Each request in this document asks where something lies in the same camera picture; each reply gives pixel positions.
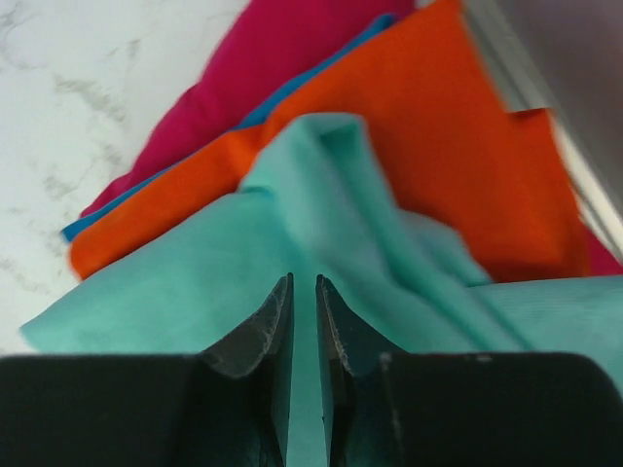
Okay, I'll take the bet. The aluminium frame rail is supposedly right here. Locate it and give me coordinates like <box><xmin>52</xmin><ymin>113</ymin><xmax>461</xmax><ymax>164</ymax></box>
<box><xmin>464</xmin><ymin>1</ymin><xmax>622</xmax><ymax>258</ymax></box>

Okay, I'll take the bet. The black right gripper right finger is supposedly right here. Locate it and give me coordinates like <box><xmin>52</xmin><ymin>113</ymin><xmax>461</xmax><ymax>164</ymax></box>
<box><xmin>315</xmin><ymin>276</ymin><xmax>622</xmax><ymax>466</ymax></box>

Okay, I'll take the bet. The blue folded t shirt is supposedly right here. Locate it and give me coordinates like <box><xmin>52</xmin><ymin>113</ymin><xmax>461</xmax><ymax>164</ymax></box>
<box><xmin>60</xmin><ymin>13</ymin><xmax>398</xmax><ymax>242</ymax></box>

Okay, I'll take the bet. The teal t shirt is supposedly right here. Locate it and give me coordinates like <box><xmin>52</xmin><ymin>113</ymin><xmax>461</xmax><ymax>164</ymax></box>
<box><xmin>21</xmin><ymin>114</ymin><xmax>622</xmax><ymax>466</ymax></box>

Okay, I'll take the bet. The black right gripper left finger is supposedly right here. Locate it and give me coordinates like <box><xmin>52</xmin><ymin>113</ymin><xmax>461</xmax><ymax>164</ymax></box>
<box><xmin>1</xmin><ymin>275</ymin><xmax>294</xmax><ymax>466</ymax></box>

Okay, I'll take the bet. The magenta folded t shirt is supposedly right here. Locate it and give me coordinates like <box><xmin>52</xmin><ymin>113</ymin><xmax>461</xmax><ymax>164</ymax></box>
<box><xmin>65</xmin><ymin>1</ymin><xmax>622</xmax><ymax>276</ymax></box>

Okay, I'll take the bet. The orange folded t shirt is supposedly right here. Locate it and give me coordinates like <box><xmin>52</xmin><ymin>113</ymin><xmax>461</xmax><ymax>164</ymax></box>
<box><xmin>69</xmin><ymin>1</ymin><xmax>590</xmax><ymax>282</ymax></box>

